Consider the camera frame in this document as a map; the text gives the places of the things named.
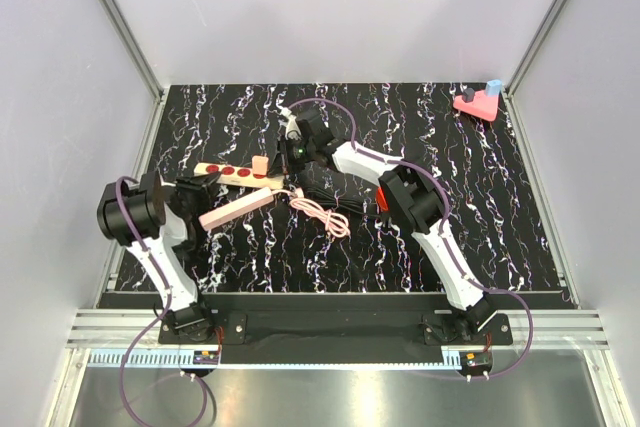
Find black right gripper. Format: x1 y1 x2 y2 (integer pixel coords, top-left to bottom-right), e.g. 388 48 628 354
268 137 315 180

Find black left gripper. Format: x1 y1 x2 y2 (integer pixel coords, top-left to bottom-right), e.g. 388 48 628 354
173 170 222 221

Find pink plug adapter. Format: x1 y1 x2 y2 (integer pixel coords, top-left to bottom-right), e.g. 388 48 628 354
251 155 269 178

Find beige power strip red sockets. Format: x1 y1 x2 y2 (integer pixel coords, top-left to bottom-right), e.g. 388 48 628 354
194 162 284 190

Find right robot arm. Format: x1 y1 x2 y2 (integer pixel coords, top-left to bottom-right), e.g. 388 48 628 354
270 108 496 344

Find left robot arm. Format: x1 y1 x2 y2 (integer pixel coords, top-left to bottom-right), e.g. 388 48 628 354
97 170 222 343

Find dark grey plug block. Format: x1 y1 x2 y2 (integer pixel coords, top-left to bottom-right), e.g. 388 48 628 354
462 88 475 103

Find pink triangular socket block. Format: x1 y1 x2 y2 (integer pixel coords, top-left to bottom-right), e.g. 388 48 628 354
453 91 499 122

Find blue plug block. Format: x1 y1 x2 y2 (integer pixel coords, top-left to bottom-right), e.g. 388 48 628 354
484 79 503 97

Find pink power strip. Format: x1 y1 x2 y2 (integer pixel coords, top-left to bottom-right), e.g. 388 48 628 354
199 187 274 231

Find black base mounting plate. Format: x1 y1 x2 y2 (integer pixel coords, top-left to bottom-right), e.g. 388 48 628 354
99 290 514 366

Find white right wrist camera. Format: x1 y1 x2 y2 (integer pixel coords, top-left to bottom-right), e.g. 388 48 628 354
280 107 301 140

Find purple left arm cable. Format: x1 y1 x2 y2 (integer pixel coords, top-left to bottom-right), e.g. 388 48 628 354
115 175 219 421

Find pink coiled power cable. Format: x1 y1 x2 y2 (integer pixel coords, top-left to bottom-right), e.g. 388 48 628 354
276 188 352 238

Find black power strip cable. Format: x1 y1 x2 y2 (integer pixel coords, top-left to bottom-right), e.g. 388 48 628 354
289 169 391 218

